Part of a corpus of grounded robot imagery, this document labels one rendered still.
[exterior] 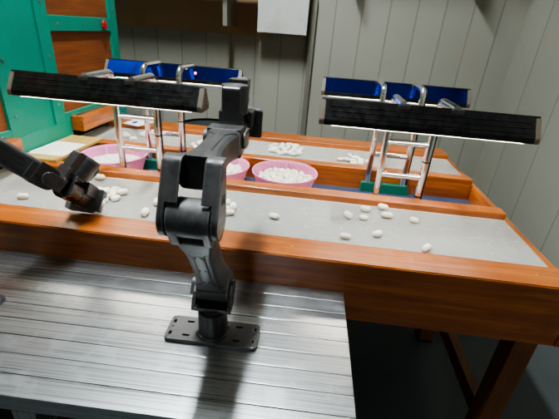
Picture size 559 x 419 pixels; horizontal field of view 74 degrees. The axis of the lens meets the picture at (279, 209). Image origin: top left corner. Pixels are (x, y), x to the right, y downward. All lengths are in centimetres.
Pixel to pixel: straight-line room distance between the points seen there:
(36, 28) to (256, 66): 179
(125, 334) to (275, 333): 33
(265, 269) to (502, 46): 285
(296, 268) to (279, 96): 240
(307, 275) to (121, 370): 48
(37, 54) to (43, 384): 135
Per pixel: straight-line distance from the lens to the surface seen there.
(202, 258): 63
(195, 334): 86
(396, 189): 167
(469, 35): 338
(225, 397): 77
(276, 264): 97
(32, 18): 187
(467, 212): 144
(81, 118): 197
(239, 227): 112
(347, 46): 319
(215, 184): 54
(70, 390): 84
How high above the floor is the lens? 129
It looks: 26 degrees down
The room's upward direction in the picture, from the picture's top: 4 degrees clockwise
